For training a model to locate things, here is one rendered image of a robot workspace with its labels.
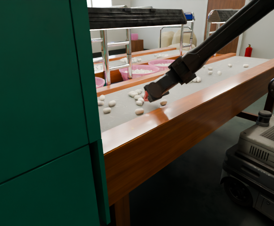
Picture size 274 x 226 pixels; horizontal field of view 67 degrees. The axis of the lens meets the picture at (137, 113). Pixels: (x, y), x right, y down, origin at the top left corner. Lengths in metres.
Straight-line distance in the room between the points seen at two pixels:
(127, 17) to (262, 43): 4.99
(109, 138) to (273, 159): 0.91
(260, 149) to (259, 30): 4.63
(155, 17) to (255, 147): 0.84
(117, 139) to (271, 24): 5.28
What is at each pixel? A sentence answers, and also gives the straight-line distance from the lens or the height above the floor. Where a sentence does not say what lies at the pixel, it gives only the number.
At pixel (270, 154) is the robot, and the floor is 0.43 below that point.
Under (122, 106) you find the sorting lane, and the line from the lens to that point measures 0.87.
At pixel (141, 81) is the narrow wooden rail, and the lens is 1.15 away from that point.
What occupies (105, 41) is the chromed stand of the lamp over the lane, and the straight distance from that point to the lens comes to 1.04.
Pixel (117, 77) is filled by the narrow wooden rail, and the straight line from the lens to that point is 1.46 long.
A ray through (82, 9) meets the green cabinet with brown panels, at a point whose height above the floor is 1.09.
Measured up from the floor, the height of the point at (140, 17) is 1.08.
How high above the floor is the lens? 1.07
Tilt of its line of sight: 25 degrees down
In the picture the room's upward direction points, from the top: 1 degrees counter-clockwise
